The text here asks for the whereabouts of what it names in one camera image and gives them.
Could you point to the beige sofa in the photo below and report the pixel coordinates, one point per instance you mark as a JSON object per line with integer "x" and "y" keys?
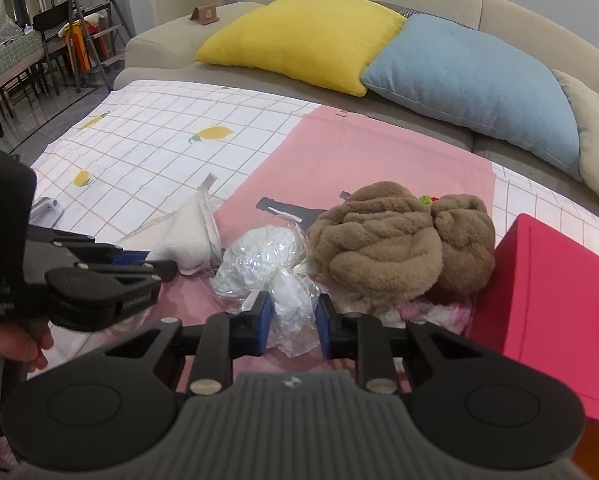
{"x": 166, "y": 52}

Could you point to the orange green crochet toy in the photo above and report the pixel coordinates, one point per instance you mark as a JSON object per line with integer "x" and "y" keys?
{"x": 428, "y": 201}

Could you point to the metal step ladder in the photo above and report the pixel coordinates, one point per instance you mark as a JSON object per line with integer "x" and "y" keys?
{"x": 105, "y": 31}

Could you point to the yellow pillow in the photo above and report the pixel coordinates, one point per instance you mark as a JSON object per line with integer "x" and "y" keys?
{"x": 326, "y": 43}

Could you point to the white cloth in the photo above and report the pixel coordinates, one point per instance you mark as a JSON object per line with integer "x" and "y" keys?
{"x": 189, "y": 236}

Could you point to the dark dining table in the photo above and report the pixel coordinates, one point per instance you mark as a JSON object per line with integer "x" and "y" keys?
{"x": 22, "y": 54}

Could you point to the small brown sign stand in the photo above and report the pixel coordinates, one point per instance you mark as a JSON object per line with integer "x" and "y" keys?
{"x": 205, "y": 15}

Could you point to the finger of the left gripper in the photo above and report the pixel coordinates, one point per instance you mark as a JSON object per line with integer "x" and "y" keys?
{"x": 99, "y": 259}
{"x": 88, "y": 301}

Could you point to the small white device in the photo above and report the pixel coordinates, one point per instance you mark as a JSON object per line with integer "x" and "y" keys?
{"x": 46, "y": 212}

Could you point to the beige pillow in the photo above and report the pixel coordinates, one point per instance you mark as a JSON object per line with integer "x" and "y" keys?
{"x": 597, "y": 129}

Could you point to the black dining chair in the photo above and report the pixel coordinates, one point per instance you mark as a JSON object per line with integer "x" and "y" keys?
{"x": 48, "y": 24}

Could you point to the pink white knitted hat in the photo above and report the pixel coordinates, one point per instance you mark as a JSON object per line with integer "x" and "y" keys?
{"x": 455, "y": 317}

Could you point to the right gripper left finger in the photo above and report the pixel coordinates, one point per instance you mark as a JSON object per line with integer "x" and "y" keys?
{"x": 157, "y": 352}

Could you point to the person's left hand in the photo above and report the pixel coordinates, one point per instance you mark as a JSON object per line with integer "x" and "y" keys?
{"x": 19, "y": 346}

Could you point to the brown plush toy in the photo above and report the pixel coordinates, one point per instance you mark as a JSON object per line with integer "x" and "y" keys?
{"x": 381, "y": 246}

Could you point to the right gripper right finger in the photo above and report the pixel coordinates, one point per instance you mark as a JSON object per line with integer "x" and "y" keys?
{"x": 428, "y": 350}

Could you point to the red plastic box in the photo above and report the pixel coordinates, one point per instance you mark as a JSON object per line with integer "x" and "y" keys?
{"x": 541, "y": 307}

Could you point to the blue pillow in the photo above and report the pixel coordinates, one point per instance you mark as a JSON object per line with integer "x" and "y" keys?
{"x": 471, "y": 79}

